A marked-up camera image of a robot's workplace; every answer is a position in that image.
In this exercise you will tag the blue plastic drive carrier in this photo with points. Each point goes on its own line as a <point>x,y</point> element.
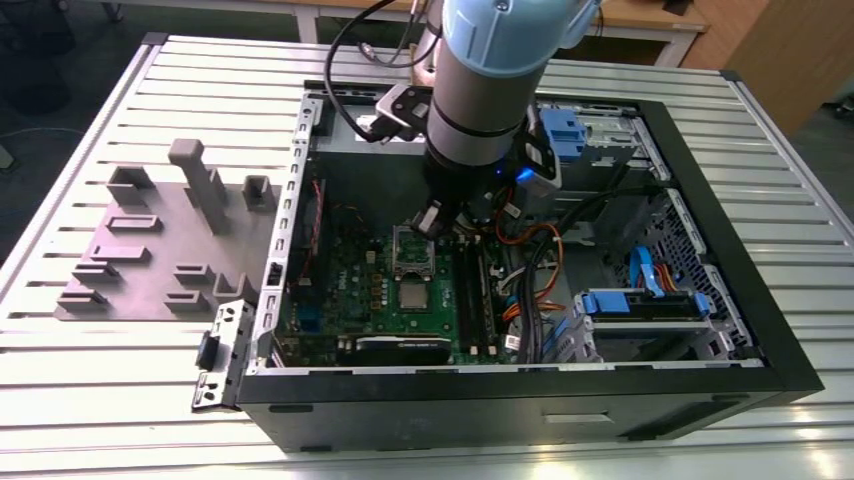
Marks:
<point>568,132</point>

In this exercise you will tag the silver CPU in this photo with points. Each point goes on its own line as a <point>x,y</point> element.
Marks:
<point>416,296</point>

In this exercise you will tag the tall silver drive cage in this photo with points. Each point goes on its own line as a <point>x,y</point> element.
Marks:
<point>601,150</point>

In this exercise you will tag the black graphics card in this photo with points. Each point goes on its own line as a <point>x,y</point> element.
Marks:
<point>394,350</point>

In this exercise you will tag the green motherboard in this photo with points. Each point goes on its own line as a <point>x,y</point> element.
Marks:
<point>444,325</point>

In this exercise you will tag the grey rear slot bracket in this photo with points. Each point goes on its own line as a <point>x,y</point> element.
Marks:
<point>230,320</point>

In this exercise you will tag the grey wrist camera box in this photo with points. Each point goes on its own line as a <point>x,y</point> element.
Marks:
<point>401,105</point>

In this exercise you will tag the wooden cabinet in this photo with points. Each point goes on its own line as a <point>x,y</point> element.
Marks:
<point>788,50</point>

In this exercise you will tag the black open PC case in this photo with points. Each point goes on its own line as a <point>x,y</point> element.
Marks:
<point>468,415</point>

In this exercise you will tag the hard disk in blue carrier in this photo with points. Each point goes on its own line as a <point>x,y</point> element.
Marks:
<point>608,302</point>

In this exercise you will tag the grey parts rack plate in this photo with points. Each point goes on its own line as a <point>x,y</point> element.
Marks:
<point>174,250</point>

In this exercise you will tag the wooden desk white frame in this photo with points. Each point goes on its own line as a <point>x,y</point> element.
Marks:
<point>655,17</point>

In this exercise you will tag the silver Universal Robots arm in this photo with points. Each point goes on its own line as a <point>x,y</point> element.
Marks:
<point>481,100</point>

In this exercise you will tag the low silver disk bay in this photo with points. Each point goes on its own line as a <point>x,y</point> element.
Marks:
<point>644,326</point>

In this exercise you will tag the black RAM slot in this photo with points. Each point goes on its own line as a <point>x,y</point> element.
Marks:
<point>488,290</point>
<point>481,290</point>
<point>464,290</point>
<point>470,290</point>

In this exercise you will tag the blue board connector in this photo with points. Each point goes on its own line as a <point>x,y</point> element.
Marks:
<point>312,318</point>

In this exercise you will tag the grey power supply unit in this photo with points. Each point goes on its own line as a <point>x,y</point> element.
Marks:
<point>361,190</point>

